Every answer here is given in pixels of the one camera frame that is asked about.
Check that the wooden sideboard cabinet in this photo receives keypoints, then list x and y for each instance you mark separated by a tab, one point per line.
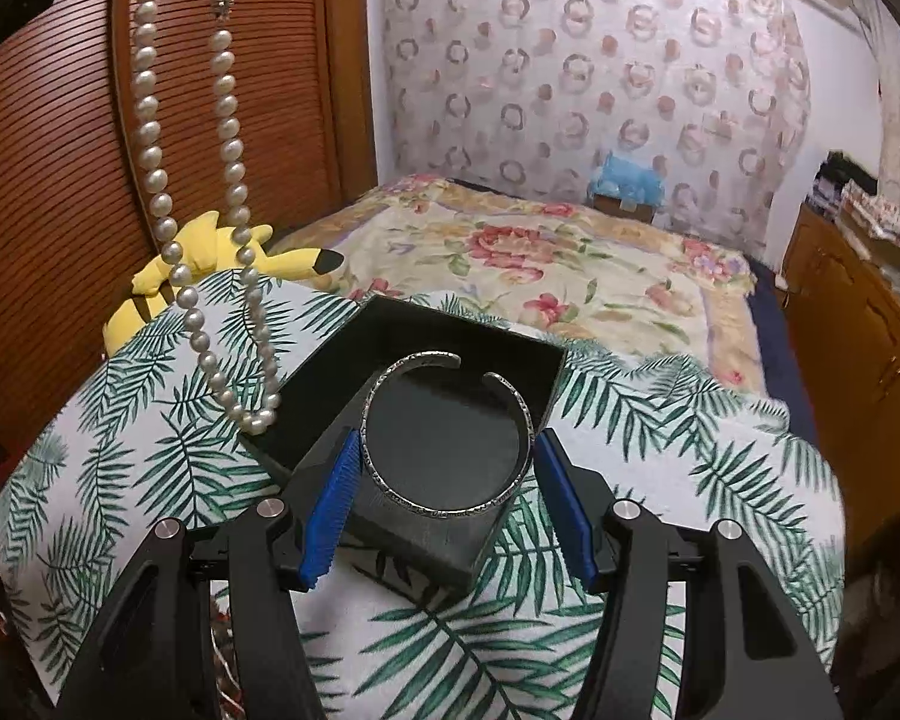
844	325

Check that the stack of folded clothes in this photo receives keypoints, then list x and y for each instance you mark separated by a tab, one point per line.
843	186

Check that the tied cream window curtain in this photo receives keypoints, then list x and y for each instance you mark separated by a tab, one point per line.
885	45

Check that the blue plush toy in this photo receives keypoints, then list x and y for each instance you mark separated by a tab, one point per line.
623	180

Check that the yellow Pikachu plush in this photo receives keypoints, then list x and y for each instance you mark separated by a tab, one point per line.
208	248

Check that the black jewelry box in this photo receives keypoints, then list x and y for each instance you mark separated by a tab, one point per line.
323	398

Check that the wooden louvered wardrobe door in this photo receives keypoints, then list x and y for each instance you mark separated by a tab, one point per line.
72	229

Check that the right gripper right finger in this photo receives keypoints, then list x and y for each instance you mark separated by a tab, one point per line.
747	654

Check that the patterned lace curtain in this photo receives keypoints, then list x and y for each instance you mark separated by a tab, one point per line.
527	97

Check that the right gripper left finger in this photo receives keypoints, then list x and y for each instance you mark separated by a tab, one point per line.
149	652

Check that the floral bed quilt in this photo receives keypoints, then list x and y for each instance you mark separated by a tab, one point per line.
561	268

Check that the silver cuff bangle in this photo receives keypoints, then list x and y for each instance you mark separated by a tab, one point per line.
442	441

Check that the palm leaf print cloth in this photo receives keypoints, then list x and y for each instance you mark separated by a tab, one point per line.
159	430

